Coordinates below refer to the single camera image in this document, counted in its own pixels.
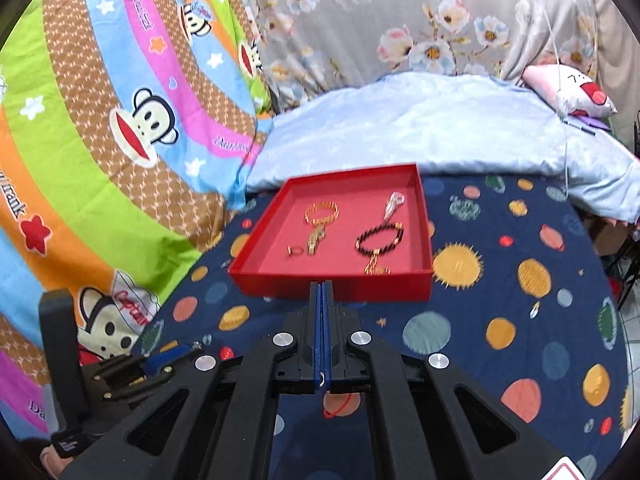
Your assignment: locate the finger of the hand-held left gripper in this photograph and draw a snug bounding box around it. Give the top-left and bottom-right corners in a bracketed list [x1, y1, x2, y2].
[142, 341, 203, 378]

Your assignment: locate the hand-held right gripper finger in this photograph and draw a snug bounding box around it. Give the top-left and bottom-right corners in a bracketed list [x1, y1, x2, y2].
[322, 282, 563, 480]
[62, 282, 323, 480]

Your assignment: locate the red shallow cardboard box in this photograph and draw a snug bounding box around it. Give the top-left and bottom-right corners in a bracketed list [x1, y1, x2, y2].
[228, 163, 434, 303]

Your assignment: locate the gold chain with black clover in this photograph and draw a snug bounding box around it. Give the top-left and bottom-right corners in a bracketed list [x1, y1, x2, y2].
[363, 254, 394, 277]

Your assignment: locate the gold watch-band link bracelet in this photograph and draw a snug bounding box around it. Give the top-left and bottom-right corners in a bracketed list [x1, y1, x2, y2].
[305, 225, 327, 257]

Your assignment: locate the dark bead bracelet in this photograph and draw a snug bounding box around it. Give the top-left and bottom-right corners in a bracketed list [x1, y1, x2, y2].
[355, 222, 405, 257]

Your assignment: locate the gold cuff bangle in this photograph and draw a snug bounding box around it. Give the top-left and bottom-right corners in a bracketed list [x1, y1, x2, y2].
[304, 201, 340, 227]

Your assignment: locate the navy planet printed sheet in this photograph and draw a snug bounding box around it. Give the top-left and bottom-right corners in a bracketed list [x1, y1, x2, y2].
[132, 172, 632, 480]

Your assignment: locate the cartoon monkey printed blanket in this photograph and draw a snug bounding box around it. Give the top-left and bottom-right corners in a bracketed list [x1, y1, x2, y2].
[0, 0, 273, 441]

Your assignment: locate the light blue quilt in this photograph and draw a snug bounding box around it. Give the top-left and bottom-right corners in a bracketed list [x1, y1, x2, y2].
[245, 71, 640, 225]

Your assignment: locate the red white card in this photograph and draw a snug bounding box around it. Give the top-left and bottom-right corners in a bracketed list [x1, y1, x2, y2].
[542, 456, 594, 480]

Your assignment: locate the brown cardboard box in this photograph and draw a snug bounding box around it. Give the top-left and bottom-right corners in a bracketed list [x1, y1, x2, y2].
[589, 214, 632, 257]

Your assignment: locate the grey floral cloth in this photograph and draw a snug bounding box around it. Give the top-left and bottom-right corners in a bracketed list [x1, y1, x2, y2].
[235, 0, 601, 113]

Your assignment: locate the purple notebook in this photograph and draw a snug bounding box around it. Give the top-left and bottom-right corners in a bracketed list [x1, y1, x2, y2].
[561, 114, 612, 137]

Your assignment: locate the white cartoon pillow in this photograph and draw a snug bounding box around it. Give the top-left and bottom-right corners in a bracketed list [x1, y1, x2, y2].
[521, 63, 619, 119]

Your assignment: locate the beige curtain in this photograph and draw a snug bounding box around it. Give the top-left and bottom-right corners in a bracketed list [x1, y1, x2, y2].
[594, 0, 640, 128]

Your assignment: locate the white cord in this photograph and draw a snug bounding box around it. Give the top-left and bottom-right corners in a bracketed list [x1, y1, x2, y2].
[541, 0, 572, 198]

